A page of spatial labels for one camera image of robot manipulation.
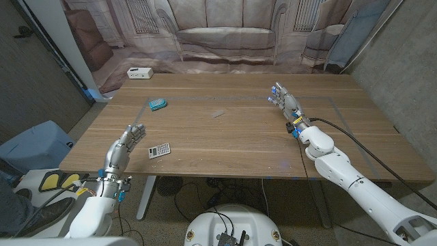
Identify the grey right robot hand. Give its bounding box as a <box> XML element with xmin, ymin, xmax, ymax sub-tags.
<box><xmin>267</xmin><ymin>81</ymin><xmax>310</xmax><ymax>129</ymax></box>

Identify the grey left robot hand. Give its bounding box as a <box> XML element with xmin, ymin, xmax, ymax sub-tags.
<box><xmin>103</xmin><ymin>123</ymin><xmax>147</xmax><ymax>177</ymax></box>

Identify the white pocket calculator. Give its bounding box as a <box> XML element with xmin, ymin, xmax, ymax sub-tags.
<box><xmin>147</xmin><ymin>142</ymin><xmax>171</xmax><ymax>160</ymax></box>

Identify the teal flip phone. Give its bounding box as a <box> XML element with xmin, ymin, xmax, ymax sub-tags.
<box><xmin>148</xmin><ymin>98</ymin><xmax>168</xmax><ymax>112</ymax></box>

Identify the white table leg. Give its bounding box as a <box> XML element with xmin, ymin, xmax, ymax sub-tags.
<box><xmin>136</xmin><ymin>175</ymin><xmax>158</xmax><ymax>221</ymax></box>

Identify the yellow foot pedal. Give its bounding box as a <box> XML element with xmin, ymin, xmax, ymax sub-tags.
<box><xmin>58</xmin><ymin>173</ymin><xmax>90</xmax><ymax>191</ymax></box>
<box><xmin>38</xmin><ymin>172</ymin><xmax>62</xmax><ymax>193</ymax></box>

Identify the black round grille device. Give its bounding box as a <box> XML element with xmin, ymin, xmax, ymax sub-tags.
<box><xmin>156</xmin><ymin>176</ymin><xmax>184</xmax><ymax>197</ymax></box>

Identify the white power strip box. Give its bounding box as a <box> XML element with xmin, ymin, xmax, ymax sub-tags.
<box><xmin>126</xmin><ymin>66</ymin><xmax>154</xmax><ymax>80</ymax></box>

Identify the blue-grey plastic bin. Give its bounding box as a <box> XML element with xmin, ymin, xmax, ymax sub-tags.
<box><xmin>0</xmin><ymin>120</ymin><xmax>76</xmax><ymax>175</ymax></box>

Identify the black shoe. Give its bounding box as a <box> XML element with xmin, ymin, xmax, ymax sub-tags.
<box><xmin>20</xmin><ymin>197</ymin><xmax>76</xmax><ymax>236</ymax></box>

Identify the white pedal base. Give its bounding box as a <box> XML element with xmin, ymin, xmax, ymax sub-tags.
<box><xmin>13</xmin><ymin>168</ymin><xmax>103</xmax><ymax>238</ymax></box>

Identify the printed sofa room backdrop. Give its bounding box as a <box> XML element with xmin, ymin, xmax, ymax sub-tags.
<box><xmin>61</xmin><ymin>0</ymin><xmax>404</xmax><ymax>95</ymax></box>

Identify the black power adapter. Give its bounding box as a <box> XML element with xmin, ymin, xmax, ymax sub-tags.
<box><xmin>206</xmin><ymin>191</ymin><xmax>221</xmax><ymax>208</ymax></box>

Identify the grey table leg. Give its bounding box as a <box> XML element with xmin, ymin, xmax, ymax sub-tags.
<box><xmin>309</xmin><ymin>179</ymin><xmax>332</xmax><ymax>229</ymax></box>

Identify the person's leg in jeans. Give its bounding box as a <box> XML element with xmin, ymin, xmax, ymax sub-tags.
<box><xmin>0</xmin><ymin>170</ymin><xmax>35</xmax><ymax>236</ymax></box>

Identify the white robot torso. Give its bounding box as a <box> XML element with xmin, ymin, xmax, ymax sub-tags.
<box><xmin>184</xmin><ymin>204</ymin><xmax>283</xmax><ymax>246</ymax></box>

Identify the black torso electronics module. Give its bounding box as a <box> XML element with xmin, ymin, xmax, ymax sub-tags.
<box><xmin>216</xmin><ymin>232</ymin><xmax>247</xmax><ymax>246</ymax></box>

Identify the thin black right wrist wire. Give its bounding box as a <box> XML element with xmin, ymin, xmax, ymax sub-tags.
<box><xmin>296</xmin><ymin>136</ymin><xmax>402</xmax><ymax>246</ymax></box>

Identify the thin black wrist wire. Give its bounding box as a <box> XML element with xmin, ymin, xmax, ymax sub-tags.
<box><xmin>296</xmin><ymin>136</ymin><xmax>402</xmax><ymax>246</ymax></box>
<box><xmin>115</xmin><ymin>200</ymin><xmax>146</xmax><ymax>246</ymax></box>

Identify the thin black left wrist wire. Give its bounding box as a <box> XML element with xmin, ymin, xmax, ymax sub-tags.
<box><xmin>115</xmin><ymin>200</ymin><xmax>146</xmax><ymax>246</ymax></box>

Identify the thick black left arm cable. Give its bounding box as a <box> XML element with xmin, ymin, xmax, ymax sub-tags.
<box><xmin>12</xmin><ymin>176</ymin><xmax>103</xmax><ymax>238</ymax></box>

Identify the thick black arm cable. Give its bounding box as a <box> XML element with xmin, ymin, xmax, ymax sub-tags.
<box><xmin>308</xmin><ymin>117</ymin><xmax>437</xmax><ymax>211</ymax></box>
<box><xmin>12</xmin><ymin>176</ymin><xmax>103</xmax><ymax>238</ymax></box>

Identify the white floor cable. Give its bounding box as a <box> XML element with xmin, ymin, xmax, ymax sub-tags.
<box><xmin>261</xmin><ymin>178</ymin><xmax>270</xmax><ymax>218</ymax></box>

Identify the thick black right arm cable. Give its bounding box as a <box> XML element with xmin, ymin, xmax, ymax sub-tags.
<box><xmin>308</xmin><ymin>117</ymin><xmax>437</xmax><ymax>211</ymax></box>

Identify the black door handle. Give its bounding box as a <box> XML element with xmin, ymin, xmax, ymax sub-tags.
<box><xmin>13</xmin><ymin>25</ymin><xmax>34</xmax><ymax>39</ymax></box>

